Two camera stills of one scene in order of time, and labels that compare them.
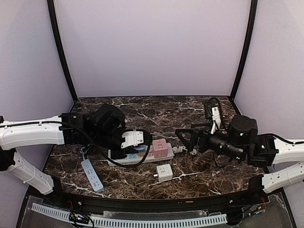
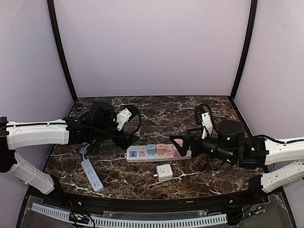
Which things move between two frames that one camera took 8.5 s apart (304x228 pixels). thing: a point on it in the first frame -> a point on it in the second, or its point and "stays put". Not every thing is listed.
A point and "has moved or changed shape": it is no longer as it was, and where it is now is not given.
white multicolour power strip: (139, 157) has moved or changed shape
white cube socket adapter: (164, 172) stays put
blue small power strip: (91, 176) stays put
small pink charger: (141, 153) -> (161, 148)
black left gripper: (119, 153) -> (116, 137)
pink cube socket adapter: (160, 148) -> (175, 152)
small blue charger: (140, 147) -> (151, 149)
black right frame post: (253, 17) stays put
